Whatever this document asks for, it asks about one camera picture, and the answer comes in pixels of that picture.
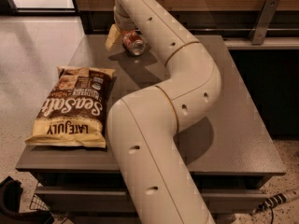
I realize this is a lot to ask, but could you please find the red coke can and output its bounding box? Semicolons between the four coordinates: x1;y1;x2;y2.
122;31;146;56

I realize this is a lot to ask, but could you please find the wire basket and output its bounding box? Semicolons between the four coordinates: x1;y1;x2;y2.
29;194;50;211

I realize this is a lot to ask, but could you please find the black object at floor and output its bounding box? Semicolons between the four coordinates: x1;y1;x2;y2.
0;176;54;224

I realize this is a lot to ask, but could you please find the right metal bracket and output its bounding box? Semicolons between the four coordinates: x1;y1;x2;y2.
248;0;280;45

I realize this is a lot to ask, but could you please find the grey cabinet drawer front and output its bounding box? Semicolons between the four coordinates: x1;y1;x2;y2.
35;187;266;214

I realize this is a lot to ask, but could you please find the Late July chips bag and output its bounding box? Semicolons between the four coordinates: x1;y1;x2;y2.
25;66;115;147

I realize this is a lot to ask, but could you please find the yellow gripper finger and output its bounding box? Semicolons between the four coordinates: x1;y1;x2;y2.
105;24;122;51

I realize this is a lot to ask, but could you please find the striped cable on floor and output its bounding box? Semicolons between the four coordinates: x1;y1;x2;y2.
250;188;299;216

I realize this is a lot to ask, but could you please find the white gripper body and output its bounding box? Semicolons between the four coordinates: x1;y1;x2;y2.
114;0;137;31

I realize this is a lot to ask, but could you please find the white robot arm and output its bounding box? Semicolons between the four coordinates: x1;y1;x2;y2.
107;0;221;224

